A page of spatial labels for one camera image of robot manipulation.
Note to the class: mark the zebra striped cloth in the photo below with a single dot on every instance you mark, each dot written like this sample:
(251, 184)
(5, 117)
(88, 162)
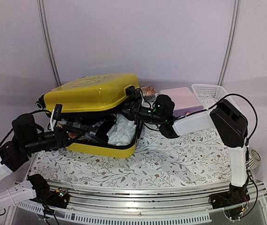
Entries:
(104, 127)

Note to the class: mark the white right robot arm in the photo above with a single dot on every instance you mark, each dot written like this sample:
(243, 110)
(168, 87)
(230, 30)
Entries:
(229, 123)

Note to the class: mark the floral table mat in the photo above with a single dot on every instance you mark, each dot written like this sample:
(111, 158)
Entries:
(193, 159)

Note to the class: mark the white plastic basket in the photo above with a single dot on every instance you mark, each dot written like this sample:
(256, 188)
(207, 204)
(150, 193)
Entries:
(208, 95)

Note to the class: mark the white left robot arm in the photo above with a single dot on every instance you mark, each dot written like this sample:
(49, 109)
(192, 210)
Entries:
(29, 188)

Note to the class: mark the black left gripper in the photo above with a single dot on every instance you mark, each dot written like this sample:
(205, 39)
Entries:
(70, 129)

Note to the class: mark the yellow Pikachu suitcase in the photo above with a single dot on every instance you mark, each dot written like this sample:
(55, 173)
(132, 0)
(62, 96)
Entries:
(91, 98)

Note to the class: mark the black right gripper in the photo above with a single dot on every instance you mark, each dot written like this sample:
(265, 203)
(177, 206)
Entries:
(133, 112)

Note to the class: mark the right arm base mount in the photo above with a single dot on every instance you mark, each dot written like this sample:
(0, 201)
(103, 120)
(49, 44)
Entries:
(234, 196)

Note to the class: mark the pink purple drawer box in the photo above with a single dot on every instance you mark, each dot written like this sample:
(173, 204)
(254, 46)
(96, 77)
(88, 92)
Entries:
(185, 101)

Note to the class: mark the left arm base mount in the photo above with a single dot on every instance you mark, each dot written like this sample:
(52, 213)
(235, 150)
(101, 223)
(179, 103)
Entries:
(58, 198)

